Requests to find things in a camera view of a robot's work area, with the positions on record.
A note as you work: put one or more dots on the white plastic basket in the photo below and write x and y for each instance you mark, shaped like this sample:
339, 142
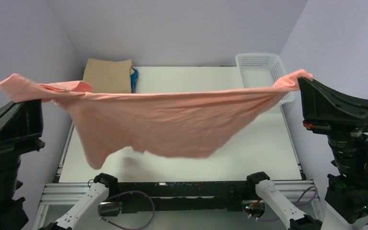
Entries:
259, 69

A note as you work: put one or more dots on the folded blue t shirt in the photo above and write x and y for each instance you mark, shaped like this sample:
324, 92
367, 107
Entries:
134, 79

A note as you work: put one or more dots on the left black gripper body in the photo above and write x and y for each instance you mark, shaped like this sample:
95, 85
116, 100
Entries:
7, 153

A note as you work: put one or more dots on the pink t shirt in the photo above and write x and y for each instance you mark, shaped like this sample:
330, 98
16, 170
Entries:
172, 125

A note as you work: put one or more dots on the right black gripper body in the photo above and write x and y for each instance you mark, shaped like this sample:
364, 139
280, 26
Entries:
355, 128

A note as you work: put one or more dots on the folded tan t shirt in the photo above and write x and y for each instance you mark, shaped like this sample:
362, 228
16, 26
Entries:
108, 76

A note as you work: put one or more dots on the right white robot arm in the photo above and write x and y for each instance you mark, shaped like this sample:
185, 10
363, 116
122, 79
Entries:
346, 196

